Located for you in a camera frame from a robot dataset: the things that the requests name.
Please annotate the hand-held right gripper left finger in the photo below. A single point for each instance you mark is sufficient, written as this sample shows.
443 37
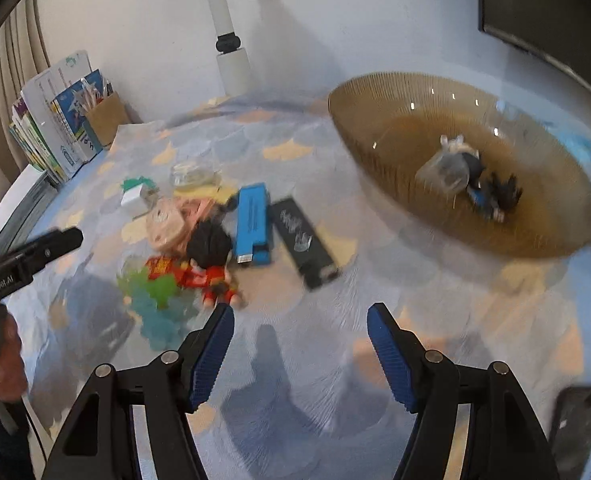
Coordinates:
210 355

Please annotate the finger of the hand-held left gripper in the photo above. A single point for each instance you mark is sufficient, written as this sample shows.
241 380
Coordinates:
50 247

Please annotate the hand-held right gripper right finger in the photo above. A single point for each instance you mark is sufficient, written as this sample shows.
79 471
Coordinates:
390 355

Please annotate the green translucent toy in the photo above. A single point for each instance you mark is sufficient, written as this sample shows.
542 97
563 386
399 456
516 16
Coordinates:
160 320

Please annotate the red doll with black hair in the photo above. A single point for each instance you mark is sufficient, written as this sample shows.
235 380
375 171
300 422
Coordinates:
208 247

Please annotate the pink cartoon card box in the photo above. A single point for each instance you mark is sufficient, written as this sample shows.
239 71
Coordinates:
165 227

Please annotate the black rectangular box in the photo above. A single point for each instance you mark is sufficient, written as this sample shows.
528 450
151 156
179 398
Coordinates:
320 260

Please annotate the blue rectangular box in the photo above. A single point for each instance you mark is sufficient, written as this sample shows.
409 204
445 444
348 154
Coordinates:
253 220

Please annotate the brown ribbed glass bowl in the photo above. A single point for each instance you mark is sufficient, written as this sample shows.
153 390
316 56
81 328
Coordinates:
525 220

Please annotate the person's left hand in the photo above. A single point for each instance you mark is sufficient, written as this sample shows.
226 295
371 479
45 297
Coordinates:
8 365

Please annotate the stack of white papers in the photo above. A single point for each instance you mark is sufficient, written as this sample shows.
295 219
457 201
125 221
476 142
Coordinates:
15 210

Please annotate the scale patterned tablecloth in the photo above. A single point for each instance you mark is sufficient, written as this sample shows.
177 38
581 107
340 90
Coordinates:
325 335

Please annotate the white and green small box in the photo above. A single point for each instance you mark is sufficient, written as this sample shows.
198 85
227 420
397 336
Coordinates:
134 197

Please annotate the row of books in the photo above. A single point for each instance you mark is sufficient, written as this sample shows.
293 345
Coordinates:
50 125

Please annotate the brown pen holder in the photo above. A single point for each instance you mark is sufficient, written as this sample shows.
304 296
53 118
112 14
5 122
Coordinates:
108 122

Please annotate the clear plastic wrapped snack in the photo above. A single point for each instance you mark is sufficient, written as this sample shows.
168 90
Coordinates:
190 175

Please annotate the bundle of pens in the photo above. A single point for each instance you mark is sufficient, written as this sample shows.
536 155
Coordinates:
95 95

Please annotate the yellow flat box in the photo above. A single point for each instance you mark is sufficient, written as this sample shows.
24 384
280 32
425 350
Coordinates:
203 193

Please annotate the beige curtain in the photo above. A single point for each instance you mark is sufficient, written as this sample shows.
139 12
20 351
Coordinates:
10 60

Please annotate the dark blue figurine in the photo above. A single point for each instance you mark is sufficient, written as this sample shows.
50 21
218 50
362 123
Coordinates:
500 195

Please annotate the clear bagged small toy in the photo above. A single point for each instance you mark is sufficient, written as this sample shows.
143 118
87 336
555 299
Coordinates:
445 167

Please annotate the black phone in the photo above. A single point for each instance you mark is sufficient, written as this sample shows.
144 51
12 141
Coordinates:
575 430

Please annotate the black clamp on pole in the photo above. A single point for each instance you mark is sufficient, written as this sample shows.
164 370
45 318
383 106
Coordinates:
227 43

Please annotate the white pole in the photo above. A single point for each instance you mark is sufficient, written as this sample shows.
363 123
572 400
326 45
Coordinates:
223 0

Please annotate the black monitor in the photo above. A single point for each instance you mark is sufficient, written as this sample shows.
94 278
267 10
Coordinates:
550 5

